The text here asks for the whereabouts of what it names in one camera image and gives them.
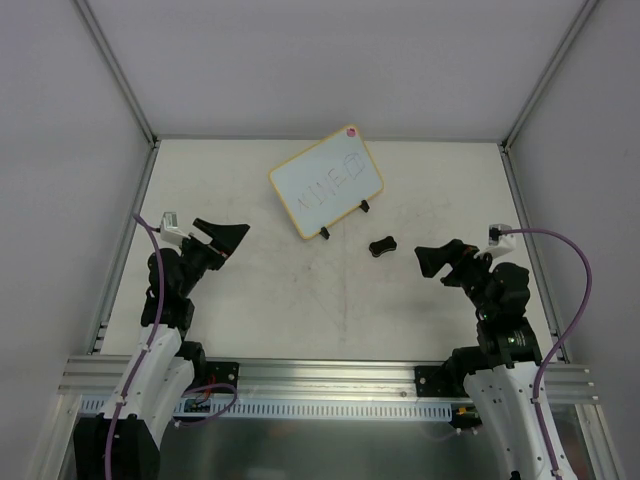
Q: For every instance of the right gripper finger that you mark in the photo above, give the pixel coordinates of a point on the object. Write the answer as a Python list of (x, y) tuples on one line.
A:
[(433, 259), (453, 278)]

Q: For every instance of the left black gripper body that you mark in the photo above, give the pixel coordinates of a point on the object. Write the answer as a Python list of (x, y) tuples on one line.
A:
[(208, 248)]

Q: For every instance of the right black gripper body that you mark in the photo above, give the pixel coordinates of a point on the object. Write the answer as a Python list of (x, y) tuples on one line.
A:
[(461, 263)]

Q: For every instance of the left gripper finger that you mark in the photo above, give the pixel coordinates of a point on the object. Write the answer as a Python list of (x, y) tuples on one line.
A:
[(226, 238), (209, 229)]

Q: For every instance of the black whiteboard eraser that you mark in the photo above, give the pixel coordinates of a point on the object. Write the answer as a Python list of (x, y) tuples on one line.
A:
[(382, 246)]

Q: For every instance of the yellow-framed whiteboard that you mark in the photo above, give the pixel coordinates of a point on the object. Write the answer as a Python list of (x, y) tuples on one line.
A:
[(327, 181)]

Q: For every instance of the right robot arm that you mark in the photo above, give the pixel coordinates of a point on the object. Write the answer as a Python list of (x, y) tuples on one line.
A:
[(503, 373)]

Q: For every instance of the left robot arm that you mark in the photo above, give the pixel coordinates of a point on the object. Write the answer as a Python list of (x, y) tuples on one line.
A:
[(123, 440)]

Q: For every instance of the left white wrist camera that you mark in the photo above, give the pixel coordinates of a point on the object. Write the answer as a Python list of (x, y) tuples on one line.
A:
[(169, 229)]

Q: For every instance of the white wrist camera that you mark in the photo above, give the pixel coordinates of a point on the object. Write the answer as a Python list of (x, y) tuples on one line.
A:
[(500, 240), (169, 229)]

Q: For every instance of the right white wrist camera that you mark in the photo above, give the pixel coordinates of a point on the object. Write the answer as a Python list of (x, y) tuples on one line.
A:
[(500, 240)]

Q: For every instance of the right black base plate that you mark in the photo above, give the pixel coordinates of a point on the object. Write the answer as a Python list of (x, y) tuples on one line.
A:
[(435, 382)]

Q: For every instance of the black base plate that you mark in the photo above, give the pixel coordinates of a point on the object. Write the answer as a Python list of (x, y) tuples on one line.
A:
[(219, 374), (435, 382)]

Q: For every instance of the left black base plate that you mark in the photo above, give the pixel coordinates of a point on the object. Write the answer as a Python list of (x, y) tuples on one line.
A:
[(219, 374)]

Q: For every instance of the aluminium mounting rail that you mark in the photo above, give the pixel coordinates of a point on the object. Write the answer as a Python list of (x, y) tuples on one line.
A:
[(331, 380)]

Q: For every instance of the white slotted cable duct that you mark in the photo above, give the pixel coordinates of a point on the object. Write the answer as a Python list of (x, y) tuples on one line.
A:
[(299, 409)]

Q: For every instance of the left aluminium frame post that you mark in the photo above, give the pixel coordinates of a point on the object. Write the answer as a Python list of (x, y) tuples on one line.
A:
[(90, 21)]

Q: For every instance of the aluminium frame post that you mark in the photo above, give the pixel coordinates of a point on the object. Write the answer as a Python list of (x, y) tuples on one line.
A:
[(568, 39), (90, 21)]

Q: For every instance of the right aluminium frame post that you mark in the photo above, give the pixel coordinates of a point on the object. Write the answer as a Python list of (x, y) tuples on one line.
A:
[(568, 39)]

